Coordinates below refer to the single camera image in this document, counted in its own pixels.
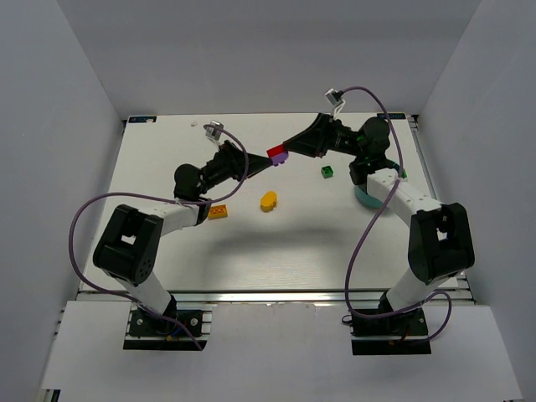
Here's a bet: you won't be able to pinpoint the lilac arched lego brick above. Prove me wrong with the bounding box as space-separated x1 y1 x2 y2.
271 152 289 167

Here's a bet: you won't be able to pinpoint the long red lego brick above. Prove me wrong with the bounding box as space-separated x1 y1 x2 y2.
266 144 286 157

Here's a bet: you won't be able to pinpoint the green lego with heart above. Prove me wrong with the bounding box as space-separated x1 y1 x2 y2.
321 166 333 178

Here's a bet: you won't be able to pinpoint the yellow oval lego brick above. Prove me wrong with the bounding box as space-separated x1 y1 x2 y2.
260 191 277 212

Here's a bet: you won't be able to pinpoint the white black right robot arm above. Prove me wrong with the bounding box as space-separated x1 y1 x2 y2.
283 114 475 317

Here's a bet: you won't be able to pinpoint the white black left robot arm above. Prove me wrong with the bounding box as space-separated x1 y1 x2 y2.
93 141 273 323

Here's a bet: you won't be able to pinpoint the blue label sticker right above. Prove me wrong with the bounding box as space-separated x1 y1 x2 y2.
377 112 407 121

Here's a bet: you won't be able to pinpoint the blue label sticker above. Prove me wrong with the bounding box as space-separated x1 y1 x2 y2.
377 112 407 121
127 116 157 124

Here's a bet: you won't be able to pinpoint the yellow long lego brick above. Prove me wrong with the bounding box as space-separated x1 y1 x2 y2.
208 204 228 220

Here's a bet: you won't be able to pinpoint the teal round divided container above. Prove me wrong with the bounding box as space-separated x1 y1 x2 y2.
354 160 400 209

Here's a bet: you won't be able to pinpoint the blue label sticker left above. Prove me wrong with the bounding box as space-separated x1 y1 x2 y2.
127 116 157 124

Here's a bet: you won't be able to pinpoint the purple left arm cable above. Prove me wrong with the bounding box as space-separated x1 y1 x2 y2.
68 123 251 351

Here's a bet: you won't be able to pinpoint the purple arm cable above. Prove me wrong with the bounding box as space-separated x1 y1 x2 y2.
68 123 251 351
343 85 453 347

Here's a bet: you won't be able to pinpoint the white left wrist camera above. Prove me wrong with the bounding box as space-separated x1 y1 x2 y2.
204 121 224 147

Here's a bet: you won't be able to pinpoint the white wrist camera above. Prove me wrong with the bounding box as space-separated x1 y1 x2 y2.
204 121 224 147
324 89 346 118

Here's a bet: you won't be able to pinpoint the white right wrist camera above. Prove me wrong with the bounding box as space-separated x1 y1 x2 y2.
324 89 346 118

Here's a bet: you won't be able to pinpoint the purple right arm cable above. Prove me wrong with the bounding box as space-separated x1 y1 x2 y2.
343 85 453 347

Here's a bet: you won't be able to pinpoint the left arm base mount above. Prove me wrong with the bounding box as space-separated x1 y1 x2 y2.
123 308 212 352

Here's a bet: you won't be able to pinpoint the aluminium table edge rail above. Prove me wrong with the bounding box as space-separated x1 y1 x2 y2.
75 288 475 307

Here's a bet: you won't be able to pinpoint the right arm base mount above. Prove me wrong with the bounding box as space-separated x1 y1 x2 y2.
341 309 431 356

